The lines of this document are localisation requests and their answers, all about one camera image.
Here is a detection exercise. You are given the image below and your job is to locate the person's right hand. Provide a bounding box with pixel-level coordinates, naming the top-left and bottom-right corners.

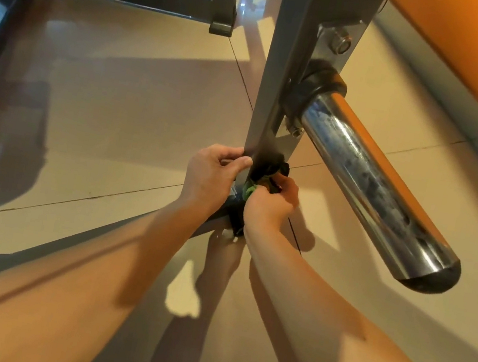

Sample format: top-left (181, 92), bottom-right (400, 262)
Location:
top-left (239, 168), bottom-right (304, 246)

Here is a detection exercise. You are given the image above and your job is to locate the person's left hand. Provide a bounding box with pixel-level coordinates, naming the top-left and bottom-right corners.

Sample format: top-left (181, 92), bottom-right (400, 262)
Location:
top-left (174, 138), bottom-right (255, 228)

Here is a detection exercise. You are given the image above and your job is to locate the green cleaning cloth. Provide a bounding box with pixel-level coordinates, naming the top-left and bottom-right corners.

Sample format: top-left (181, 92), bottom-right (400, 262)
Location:
top-left (224, 148), bottom-right (293, 244)

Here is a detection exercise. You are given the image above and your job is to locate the grey steel gym machine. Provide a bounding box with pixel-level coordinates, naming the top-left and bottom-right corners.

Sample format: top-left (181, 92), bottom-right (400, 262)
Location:
top-left (0, 0), bottom-right (394, 354)

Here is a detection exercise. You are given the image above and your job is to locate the person's right forearm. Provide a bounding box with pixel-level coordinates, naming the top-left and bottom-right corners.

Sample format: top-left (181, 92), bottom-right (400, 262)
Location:
top-left (224, 222), bottom-right (478, 362)

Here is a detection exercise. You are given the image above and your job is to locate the person's left forearm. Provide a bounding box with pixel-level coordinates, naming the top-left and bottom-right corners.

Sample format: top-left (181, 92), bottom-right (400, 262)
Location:
top-left (0, 168), bottom-right (212, 362)

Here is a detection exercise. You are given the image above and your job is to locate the chrome weight storage peg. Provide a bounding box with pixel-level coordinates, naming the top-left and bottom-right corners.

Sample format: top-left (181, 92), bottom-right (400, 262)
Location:
top-left (252, 54), bottom-right (478, 300)

